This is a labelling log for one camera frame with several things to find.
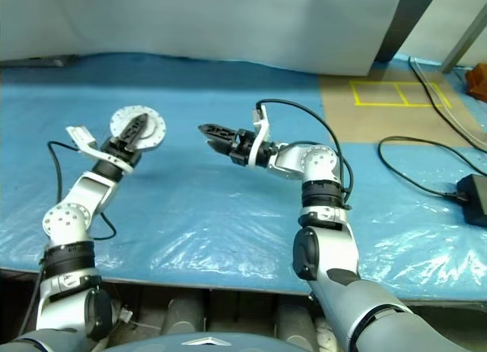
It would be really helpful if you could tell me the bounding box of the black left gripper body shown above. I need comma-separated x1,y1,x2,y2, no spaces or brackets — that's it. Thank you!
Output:
100,135,143,167

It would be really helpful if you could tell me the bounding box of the long black cable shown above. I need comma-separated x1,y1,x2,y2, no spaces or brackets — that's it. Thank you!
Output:
409,55,487,154

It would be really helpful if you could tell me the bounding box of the amber orange block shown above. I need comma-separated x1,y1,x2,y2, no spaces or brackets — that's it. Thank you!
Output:
464,62,487,102

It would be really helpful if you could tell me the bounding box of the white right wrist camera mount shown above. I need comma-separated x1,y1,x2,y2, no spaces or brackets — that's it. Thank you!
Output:
249,107,272,167

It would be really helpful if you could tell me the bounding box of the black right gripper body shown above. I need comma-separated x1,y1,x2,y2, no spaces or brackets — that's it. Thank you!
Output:
227,128,255,166

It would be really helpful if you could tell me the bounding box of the silver round motor lid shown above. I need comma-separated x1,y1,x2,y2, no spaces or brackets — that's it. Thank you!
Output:
110,106,167,151

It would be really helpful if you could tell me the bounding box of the white backdrop panel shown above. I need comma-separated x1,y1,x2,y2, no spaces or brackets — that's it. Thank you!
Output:
0,0,404,78

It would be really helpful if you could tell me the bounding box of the grey robot torso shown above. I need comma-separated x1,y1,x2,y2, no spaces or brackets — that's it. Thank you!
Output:
109,331,298,352

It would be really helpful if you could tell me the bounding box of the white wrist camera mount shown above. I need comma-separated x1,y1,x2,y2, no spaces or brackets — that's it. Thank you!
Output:
249,107,272,167
65,125,134,174

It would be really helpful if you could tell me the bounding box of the grey rounded cylinder shape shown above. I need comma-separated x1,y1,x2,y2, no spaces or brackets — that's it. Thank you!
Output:
163,298,206,335
275,300,317,344

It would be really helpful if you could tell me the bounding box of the dark grey panel edge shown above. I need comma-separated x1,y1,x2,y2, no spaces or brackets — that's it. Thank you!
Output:
374,0,437,63

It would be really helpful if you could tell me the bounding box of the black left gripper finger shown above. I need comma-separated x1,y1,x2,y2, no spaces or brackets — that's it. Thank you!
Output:
126,116,151,144
119,113,148,141

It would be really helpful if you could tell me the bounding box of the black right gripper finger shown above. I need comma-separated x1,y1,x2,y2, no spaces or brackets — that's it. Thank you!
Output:
197,122,240,141
205,138,234,157

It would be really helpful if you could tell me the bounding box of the black adapter power cable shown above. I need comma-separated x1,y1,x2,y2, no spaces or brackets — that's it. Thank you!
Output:
377,135,476,201

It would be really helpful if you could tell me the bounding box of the white grey rounded shape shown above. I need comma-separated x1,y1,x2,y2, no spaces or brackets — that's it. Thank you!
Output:
314,316,339,349

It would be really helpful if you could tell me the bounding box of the black power adapter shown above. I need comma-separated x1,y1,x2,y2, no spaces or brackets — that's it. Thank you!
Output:
456,173,487,227

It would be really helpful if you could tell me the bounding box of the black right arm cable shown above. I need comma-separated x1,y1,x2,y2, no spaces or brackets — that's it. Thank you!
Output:
255,98,353,211

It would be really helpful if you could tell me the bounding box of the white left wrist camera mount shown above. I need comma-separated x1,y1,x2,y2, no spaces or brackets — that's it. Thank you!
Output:
65,125,134,174

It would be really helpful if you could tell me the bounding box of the brown cardboard sheet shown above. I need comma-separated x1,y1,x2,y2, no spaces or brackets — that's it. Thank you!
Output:
318,68,476,144

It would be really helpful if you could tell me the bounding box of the blue plastic table cover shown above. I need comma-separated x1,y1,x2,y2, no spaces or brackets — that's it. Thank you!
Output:
0,53,487,302

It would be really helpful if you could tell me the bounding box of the aluminium frame post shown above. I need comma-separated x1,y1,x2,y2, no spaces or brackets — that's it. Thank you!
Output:
440,9,487,75

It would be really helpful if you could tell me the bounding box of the thin white floor cable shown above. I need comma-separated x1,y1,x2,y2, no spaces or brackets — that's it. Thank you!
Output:
131,320,165,331

